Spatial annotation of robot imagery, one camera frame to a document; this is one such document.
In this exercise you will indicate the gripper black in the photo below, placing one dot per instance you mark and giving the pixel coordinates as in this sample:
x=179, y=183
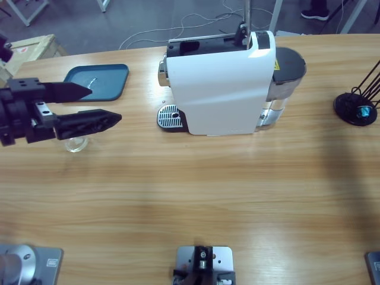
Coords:
x=15, y=118

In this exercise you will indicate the blue coffee capsule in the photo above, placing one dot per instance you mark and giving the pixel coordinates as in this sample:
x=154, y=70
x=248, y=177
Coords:
x=362, y=112

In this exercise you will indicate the white capsule coffee machine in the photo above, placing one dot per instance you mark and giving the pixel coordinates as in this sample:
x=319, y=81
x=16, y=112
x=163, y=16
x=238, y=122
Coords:
x=219, y=89

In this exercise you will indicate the black drip tray metal grate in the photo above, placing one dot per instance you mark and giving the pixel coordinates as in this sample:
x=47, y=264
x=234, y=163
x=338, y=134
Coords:
x=169, y=117

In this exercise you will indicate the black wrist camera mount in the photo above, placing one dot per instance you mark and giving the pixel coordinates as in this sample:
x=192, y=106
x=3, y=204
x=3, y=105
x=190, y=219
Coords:
x=4, y=50

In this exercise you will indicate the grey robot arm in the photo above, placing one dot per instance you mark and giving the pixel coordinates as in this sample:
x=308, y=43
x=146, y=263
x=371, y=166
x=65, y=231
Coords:
x=17, y=261

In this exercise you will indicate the black capsule holder with rods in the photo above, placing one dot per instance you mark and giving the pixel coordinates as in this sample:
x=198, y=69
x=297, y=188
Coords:
x=345, y=110

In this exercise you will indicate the pale wooden box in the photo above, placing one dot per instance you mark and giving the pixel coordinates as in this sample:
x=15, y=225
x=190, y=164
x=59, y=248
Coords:
x=3, y=71

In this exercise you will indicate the black shoe white sole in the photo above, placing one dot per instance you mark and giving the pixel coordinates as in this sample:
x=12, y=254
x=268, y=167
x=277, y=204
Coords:
x=314, y=13

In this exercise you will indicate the wooden crate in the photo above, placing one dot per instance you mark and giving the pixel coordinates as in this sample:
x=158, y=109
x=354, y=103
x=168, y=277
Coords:
x=35, y=47

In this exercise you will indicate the clear drinking glass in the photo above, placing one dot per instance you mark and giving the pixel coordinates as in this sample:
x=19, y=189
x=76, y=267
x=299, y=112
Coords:
x=75, y=146

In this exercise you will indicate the blue plastic tray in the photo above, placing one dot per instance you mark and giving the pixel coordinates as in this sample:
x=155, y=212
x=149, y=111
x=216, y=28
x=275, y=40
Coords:
x=110, y=80

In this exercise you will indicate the grey camera stand dark post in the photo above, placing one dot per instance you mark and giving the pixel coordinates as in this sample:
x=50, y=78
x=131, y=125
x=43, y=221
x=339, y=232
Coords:
x=205, y=261

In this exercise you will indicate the grey coffee machine lever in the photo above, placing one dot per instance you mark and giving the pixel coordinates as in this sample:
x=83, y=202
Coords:
x=247, y=15

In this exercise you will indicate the grey base plate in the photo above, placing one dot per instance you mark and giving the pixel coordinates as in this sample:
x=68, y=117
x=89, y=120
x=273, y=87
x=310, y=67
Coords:
x=52, y=264
x=374, y=267

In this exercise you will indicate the white metal table frame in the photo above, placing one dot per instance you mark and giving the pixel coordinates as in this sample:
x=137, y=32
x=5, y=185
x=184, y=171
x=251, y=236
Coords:
x=103, y=6
x=27, y=20
x=274, y=17
x=351, y=17

